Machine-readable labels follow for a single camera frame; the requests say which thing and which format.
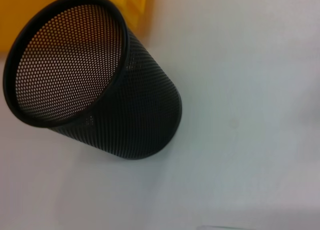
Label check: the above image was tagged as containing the black mesh pen holder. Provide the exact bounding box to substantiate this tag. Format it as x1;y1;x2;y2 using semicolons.
2;0;183;161

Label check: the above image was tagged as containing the yellow plastic bin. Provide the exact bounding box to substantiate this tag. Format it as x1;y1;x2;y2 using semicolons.
0;0;151;53

